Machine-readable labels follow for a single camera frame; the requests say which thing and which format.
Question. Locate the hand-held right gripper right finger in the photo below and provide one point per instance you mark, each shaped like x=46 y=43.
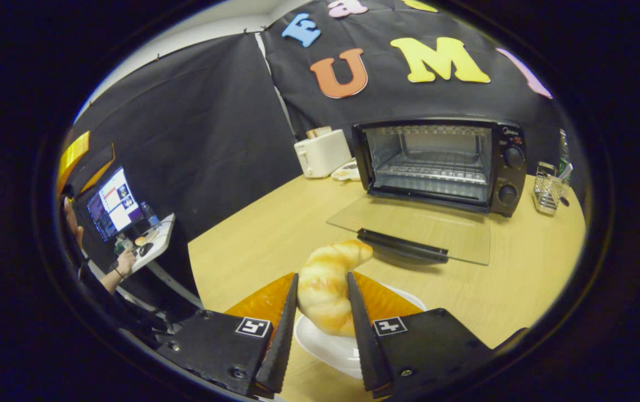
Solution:
x=361 y=335

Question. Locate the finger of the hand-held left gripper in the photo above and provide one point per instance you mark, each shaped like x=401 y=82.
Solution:
x=72 y=156
x=94 y=166

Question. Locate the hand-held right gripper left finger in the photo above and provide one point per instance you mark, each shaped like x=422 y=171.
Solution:
x=283 y=335

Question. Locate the golden croissant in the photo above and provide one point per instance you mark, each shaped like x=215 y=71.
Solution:
x=325 y=290

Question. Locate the black electric oven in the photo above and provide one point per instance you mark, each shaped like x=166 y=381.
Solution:
x=512 y=184

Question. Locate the white plate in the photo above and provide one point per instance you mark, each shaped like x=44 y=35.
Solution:
x=325 y=352

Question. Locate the computer monitor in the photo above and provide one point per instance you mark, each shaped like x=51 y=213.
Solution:
x=114 y=204

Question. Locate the blue water bottle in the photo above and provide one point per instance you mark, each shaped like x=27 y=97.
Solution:
x=150 y=215

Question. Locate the black computer mouse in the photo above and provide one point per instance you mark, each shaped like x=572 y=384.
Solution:
x=145 y=249

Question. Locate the small white side table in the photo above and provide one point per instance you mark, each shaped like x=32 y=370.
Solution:
x=158 y=245

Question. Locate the black backdrop cloth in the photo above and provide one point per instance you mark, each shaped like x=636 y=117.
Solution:
x=213 y=139

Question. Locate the small patterned dish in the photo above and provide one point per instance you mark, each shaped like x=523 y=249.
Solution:
x=346 y=172

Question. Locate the white toaster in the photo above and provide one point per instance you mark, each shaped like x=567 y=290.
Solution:
x=322 y=156

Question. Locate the toast slice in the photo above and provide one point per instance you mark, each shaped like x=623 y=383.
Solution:
x=318 y=132

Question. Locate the clear plastic bottle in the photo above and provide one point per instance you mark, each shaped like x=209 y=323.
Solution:
x=563 y=153

